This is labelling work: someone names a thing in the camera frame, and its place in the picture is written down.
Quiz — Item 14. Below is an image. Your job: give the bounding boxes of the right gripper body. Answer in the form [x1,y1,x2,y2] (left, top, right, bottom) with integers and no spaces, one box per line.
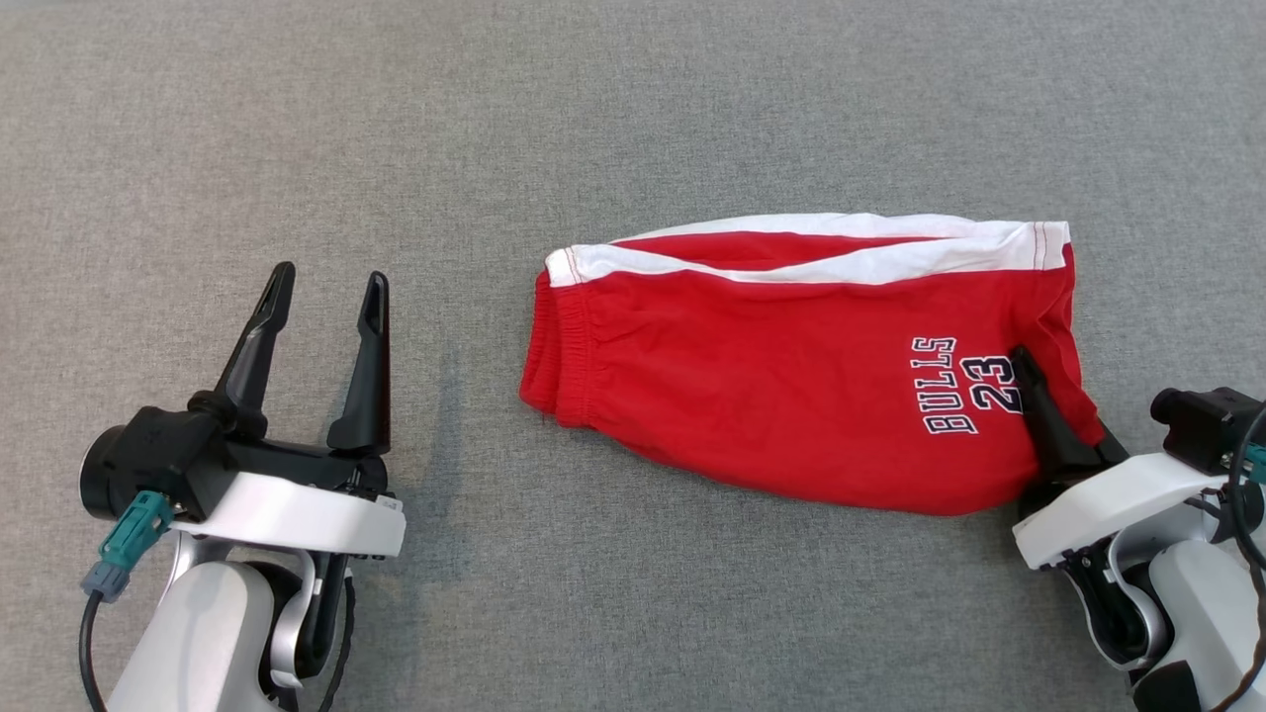
[1013,452,1228,573]

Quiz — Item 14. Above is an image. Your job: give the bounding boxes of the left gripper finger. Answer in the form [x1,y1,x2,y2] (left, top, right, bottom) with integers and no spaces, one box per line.
[188,261,297,442]
[325,271,392,459]

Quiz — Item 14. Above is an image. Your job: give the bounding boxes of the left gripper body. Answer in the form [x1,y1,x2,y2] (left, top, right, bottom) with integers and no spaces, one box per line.
[79,425,407,561]

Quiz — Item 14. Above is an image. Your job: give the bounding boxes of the red Bulls shorts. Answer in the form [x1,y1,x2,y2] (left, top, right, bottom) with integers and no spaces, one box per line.
[519,212,1106,517]

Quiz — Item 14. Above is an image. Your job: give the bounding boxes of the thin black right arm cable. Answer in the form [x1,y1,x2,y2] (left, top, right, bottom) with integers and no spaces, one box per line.
[1182,403,1266,712]

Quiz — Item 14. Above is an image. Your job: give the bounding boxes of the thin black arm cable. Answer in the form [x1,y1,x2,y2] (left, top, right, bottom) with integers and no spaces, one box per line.
[1182,403,1266,712]
[315,574,358,712]

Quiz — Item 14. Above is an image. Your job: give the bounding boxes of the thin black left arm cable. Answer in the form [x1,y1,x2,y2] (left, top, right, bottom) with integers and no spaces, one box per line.
[315,574,358,712]

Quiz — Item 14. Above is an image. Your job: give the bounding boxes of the left cable with teal connector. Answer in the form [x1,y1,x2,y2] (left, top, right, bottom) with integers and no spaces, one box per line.
[79,490,176,712]

